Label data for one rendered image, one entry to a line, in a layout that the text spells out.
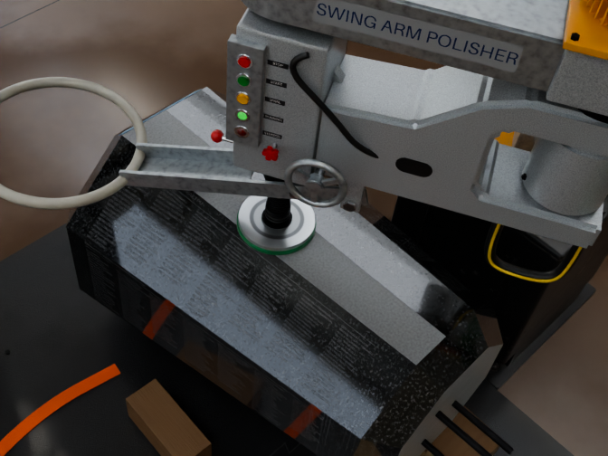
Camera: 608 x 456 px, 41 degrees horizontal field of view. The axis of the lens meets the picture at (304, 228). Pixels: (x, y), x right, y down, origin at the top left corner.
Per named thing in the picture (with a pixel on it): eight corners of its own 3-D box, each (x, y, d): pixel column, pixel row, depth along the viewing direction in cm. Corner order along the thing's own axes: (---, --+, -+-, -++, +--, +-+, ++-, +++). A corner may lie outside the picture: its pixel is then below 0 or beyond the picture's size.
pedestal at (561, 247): (467, 196, 353) (517, 61, 296) (595, 292, 327) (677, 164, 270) (363, 278, 321) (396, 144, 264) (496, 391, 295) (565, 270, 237)
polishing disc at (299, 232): (244, 186, 233) (244, 184, 233) (318, 197, 233) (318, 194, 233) (232, 244, 220) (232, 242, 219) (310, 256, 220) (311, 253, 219)
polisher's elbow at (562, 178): (527, 147, 195) (554, 83, 180) (607, 171, 192) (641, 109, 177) (513, 202, 183) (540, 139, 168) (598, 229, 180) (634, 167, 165)
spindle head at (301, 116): (392, 153, 211) (428, 7, 176) (372, 214, 197) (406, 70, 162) (259, 117, 215) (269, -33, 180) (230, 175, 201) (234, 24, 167)
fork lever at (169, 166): (382, 162, 212) (379, 147, 209) (364, 215, 200) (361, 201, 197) (147, 147, 235) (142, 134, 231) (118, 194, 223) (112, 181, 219)
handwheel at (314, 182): (351, 188, 198) (360, 144, 186) (341, 218, 192) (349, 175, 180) (292, 171, 200) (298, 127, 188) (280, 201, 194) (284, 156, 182)
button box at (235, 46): (261, 140, 191) (268, 42, 169) (258, 148, 189) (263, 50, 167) (229, 131, 192) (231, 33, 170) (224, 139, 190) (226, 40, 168)
